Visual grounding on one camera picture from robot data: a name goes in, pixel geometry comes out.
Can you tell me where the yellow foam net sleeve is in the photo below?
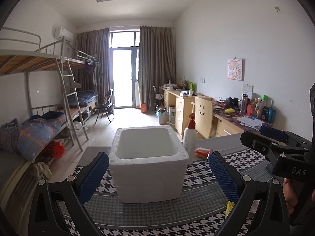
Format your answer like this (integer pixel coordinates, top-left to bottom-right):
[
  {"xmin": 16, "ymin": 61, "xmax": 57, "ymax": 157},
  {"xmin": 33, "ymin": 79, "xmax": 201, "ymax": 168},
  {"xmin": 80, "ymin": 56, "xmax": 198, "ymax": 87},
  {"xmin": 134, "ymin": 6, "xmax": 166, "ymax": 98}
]
[{"xmin": 225, "ymin": 201, "xmax": 235, "ymax": 218}]

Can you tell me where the person's right hand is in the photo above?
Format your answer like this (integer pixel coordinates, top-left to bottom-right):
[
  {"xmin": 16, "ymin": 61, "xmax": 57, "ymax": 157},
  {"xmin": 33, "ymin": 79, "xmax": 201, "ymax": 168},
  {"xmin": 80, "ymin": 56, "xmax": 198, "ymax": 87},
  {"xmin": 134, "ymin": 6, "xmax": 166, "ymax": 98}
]
[{"xmin": 283, "ymin": 178, "xmax": 298, "ymax": 216}]

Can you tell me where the teal can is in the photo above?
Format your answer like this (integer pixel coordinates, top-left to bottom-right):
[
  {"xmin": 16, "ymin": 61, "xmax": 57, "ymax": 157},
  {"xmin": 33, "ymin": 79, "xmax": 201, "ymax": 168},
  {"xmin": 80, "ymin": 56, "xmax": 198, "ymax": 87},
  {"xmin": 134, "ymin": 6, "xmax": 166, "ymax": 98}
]
[{"xmin": 268, "ymin": 108, "xmax": 276, "ymax": 124}]

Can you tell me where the light wooden desk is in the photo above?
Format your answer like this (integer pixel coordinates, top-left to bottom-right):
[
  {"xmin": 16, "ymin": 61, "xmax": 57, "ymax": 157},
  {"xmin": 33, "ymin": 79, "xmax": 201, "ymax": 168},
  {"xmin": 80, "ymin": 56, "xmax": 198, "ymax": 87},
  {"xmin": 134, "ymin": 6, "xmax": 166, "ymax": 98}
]
[{"xmin": 158, "ymin": 85, "xmax": 279, "ymax": 143}]

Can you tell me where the red plastic bag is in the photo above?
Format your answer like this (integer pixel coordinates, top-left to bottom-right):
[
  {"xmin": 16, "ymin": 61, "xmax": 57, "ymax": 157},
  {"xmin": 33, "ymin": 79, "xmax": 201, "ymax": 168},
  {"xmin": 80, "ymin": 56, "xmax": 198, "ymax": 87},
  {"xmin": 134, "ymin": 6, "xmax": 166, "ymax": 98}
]
[{"xmin": 44, "ymin": 141, "xmax": 65, "ymax": 158}]

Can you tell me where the red snack packet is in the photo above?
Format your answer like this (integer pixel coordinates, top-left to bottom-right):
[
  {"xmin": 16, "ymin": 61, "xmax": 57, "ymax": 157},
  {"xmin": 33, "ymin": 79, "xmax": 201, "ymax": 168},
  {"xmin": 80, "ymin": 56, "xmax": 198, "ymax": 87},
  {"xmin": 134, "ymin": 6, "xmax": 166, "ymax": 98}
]
[{"xmin": 194, "ymin": 147, "xmax": 214, "ymax": 159}]

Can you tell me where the wooden smiley face chair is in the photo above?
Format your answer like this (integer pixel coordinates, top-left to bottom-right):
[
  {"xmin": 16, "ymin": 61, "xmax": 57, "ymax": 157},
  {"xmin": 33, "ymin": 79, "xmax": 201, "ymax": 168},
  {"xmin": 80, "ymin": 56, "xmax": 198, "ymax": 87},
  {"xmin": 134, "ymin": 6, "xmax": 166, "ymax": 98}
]
[{"xmin": 194, "ymin": 96, "xmax": 213, "ymax": 140}]

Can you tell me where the white lotion pump bottle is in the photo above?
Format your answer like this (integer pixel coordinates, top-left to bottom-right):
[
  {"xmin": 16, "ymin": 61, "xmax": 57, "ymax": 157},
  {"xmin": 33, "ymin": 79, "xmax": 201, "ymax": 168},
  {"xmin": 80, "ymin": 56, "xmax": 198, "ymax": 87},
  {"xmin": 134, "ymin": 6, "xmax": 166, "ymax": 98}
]
[{"xmin": 183, "ymin": 113, "xmax": 197, "ymax": 165}]

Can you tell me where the blue orange plaid quilt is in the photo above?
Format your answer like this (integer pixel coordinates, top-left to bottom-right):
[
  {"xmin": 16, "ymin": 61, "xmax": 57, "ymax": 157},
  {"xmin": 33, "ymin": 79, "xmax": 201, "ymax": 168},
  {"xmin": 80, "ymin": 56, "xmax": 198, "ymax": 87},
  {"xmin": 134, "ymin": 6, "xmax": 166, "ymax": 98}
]
[{"xmin": 17, "ymin": 111, "xmax": 67, "ymax": 162}]

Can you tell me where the white styrofoam box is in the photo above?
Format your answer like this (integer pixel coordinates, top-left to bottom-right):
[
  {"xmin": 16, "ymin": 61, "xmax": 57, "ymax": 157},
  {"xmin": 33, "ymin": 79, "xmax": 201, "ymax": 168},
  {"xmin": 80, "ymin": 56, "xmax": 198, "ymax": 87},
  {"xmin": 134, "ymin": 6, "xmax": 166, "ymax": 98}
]
[{"xmin": 109, "ymin": 126, "xmax": 188, "ymax": 204}]

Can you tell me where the metal bunk bed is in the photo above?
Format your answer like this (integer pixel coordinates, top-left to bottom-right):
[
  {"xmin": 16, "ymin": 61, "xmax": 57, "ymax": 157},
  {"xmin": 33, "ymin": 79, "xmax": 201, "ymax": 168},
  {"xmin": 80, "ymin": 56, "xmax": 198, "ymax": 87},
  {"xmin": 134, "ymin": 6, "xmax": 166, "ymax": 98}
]
[{"xmin": 0, "ymin": 27, "xmax": 102, "ymax": 178}]

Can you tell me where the black folding chair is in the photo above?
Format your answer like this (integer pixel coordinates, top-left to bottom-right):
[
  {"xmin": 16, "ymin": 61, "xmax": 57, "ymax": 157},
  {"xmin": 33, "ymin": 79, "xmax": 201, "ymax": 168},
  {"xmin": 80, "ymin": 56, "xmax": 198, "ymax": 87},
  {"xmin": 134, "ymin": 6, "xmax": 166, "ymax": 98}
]
[{"xmin": 95, "ymin": 89, "xmax": 115, "ymax": 124}]

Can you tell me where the far blue plaid bedding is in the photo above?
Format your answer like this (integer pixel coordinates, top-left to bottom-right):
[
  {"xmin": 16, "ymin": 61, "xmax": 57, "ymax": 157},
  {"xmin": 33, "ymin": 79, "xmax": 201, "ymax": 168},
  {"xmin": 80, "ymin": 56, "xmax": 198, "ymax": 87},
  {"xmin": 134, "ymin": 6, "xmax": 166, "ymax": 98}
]
[{"xmin": 67, "ymin": 90, "xmax": 99, "ymax": 108}]

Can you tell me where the white bucket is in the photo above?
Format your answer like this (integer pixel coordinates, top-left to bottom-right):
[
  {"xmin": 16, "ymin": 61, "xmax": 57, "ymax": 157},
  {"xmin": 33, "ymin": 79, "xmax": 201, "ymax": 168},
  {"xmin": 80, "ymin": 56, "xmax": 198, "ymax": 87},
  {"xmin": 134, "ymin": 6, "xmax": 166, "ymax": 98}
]
[{"xmin": 157, "ymin": 107, "xmax": 169, "ymax": 125}]

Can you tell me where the orange box on floor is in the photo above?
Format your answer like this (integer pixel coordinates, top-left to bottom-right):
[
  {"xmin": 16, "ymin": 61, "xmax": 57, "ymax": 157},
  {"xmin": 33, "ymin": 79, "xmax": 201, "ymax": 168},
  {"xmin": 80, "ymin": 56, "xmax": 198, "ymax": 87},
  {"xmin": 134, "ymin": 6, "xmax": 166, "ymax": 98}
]
[{"xmin": 140, "ymin": 103, "xmax": 147, "ymax": 113}]

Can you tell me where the right brown curtain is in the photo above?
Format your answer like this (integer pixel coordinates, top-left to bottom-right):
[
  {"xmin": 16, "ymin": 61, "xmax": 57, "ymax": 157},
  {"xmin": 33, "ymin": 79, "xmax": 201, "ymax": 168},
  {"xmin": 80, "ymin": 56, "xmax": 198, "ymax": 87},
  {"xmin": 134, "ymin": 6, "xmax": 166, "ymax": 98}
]
[{"xmin": 138, "ymin": 26, "xmax": 176, "ymax": 104}]

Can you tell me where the brown curtain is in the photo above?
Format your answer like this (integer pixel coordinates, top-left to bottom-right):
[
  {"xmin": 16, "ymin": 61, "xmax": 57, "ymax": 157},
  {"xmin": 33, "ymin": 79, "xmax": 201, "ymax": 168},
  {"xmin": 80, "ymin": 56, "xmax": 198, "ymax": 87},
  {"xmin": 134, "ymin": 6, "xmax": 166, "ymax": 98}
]
[
  {"xmin": 74, "ymin": 28, "xmax": 111, "ymax": 103},
  {"xmin": 138, "ymin": 26, "xmax": 176, "ymax": 104}
]

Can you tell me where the left brown curtain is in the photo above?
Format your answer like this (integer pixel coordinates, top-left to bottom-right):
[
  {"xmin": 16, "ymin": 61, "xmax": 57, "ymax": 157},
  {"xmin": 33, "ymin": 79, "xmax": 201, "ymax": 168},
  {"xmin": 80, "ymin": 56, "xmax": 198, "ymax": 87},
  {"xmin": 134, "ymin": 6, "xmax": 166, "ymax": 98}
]
[{"xmin": 74, "ymin": 28, "xmax": 111, "ymax": 103}]

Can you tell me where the glass balcony door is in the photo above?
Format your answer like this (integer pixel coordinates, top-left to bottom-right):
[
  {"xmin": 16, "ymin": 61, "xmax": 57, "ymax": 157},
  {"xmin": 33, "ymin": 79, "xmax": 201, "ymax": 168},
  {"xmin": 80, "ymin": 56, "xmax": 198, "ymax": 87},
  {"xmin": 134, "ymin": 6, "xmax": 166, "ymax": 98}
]
[{"xmin": 109, "ymin": 29, "xmax": 140, "ymax": 109}]

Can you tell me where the white air conditioner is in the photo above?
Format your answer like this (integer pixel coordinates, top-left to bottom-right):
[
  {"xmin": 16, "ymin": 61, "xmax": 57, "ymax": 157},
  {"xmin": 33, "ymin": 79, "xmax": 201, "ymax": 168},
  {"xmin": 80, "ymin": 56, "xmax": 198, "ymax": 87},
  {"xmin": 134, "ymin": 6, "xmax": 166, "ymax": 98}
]
[{"xmin": 54, "ymin": 27, "xmax": 74, "ymax": 42}]

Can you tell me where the pink cartoon wall picture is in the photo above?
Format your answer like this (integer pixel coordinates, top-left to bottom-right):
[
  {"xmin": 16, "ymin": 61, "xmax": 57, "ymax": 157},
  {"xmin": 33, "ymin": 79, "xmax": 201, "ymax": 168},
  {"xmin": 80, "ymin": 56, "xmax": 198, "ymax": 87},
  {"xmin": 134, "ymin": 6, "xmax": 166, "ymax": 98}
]
[{"xmin": 227, "ymin": 58, "xmax": 243, "ymax": 81}]

